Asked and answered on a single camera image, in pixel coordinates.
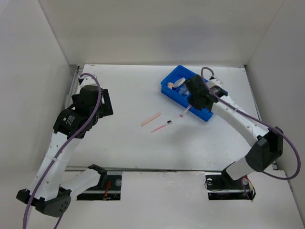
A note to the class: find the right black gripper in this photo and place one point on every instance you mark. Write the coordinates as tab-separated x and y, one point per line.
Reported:
190	99

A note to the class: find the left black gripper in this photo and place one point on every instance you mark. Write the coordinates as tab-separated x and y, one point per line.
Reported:
106	110

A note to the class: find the round white powder puff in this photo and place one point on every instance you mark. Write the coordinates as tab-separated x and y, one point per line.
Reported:
179	82

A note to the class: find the pink applicator brush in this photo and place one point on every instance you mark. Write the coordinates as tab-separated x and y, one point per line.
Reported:
185	111

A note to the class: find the beige makeup sponge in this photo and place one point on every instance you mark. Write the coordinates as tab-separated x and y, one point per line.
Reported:
170	85

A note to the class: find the pink brush black bristles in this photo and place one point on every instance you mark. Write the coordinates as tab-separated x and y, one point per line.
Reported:
162	126

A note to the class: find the light pink stick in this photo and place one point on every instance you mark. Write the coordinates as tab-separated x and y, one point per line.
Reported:
150	119

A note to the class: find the clear plastic bottle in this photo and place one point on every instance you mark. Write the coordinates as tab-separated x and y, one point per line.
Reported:
184	91

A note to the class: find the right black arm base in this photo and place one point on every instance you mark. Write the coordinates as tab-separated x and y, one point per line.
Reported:
222	188

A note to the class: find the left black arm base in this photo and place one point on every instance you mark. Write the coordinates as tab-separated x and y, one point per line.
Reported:
108	187

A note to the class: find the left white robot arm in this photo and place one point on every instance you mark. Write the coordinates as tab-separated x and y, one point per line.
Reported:
47	193

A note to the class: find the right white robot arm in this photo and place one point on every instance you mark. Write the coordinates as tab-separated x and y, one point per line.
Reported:
266	144

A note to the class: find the blue plastic organizer tray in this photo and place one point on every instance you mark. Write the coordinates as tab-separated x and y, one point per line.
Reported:
179	72

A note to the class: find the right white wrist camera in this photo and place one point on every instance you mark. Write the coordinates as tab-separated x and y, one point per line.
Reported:
214	82

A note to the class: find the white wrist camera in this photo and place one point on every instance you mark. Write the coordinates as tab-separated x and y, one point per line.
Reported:
214	82
87	80

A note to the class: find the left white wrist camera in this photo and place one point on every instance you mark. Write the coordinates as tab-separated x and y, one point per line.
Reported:
87	80

